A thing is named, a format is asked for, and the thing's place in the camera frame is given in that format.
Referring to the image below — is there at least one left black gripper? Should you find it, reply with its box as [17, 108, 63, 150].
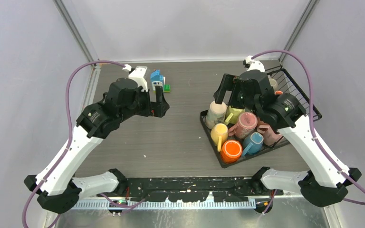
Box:
[119, 85, 169, 122]

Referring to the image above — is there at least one lime green mug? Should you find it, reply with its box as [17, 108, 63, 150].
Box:
[224, 106, 245, 125]

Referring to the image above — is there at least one cream patterned mug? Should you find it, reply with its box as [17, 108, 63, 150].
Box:
[205, 101, 227, 129]

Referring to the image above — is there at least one yellow mug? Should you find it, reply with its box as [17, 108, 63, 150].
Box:
[211, 123, 229, 152]

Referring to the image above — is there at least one orange mug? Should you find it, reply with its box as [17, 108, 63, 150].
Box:
[220, 140, 243, 164]

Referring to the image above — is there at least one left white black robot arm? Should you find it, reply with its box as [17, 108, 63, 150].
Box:
[24, 78, 170, 214]

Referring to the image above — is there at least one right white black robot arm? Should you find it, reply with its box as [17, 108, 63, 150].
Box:
[213, 70, 361, 207]

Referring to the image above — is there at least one green toy brick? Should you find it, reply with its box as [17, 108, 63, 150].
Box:
[163, 84, 171, 93]

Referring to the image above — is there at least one blue white toy house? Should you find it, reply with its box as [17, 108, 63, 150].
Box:
[150, 70, 165, 92]

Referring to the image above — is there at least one small beige cup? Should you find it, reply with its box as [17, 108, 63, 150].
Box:
[269, 78, 278, 91]

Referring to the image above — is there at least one small orange cup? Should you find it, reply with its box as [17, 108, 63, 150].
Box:
[274, 90, 284, 95]

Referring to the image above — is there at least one blue mug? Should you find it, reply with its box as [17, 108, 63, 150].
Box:
[241, 132, 264, 157]

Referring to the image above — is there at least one light pink mug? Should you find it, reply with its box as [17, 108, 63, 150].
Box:
[256, 122, 283, 147]

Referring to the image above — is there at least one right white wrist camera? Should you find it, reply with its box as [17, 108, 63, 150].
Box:
[243, 55, 265, 73]

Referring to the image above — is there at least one black wire dish rack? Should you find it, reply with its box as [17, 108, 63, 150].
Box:
[200, 66, 309, 168]

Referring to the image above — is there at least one aluminium rail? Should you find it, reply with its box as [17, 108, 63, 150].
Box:
[72, 199, 256, 210]

